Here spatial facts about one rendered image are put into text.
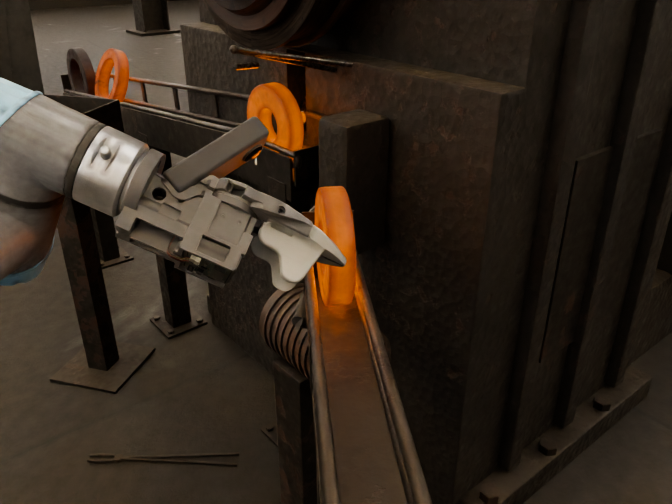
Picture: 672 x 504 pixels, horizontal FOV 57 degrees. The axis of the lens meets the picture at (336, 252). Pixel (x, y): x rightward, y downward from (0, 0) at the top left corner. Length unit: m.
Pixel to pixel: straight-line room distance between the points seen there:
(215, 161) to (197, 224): 0.07
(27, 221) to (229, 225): 0.19
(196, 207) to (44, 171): 0.13
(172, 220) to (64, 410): 1.21
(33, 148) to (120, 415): 1.17
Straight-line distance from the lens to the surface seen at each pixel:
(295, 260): 0.59
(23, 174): 0.61
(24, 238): 0.64
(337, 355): 0.71
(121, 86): 1.97
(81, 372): 1.85
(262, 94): 1.23
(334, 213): 0.74
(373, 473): 0.56
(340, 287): 0.75
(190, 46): 1.62
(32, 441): 1.69
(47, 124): 0.60
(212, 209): 0.57
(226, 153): 0.61
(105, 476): 1.55
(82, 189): 0.59
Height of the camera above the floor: 1.07
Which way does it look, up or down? 27 degrees down
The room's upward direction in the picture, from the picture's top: straight up
